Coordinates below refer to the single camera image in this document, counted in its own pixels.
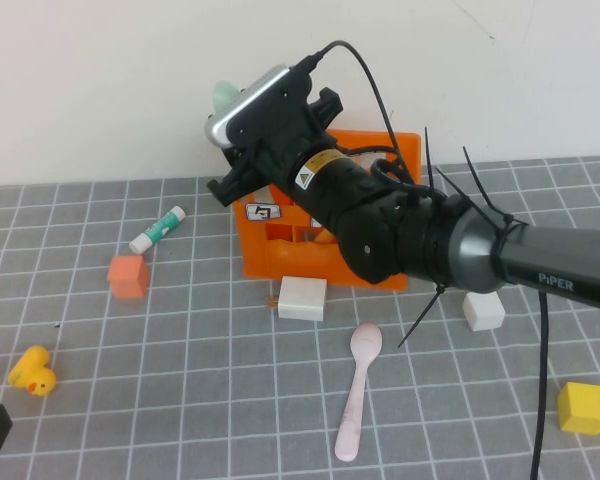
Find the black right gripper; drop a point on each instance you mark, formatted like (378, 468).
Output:
(280, 165)

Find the green plastic spoon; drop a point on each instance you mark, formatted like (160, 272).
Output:
(225, 97)

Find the white power adapter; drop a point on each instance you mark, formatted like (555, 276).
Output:
(302, 300)

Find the pink plastic spoon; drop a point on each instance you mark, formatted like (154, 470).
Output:
(365, 342)

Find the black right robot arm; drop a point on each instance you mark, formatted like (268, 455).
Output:
(480, 250)

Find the orange plastic cutlery holder crate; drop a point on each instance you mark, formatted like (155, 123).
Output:
(280, 260)

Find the paper label spoon character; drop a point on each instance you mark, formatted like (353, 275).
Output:
(263, 212)

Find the yellow rubber duck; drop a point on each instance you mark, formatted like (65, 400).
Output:
(35, 382)

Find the white green glue stick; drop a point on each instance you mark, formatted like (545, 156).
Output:
(152, 232)

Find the black zip tie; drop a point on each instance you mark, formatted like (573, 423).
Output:
(429, 160)
(457, 186)
(506, 221)
(420, 317)

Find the grey grid tablecloth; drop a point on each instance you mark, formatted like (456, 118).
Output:
(180, 400)

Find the orange cube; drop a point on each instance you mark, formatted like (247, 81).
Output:
(126, 280)

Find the white cube block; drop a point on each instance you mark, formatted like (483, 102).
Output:
(482, 312)

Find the yellow cube block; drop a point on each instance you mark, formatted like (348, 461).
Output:
(582, 410)

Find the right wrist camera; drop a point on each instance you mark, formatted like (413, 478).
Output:
(265, 110)

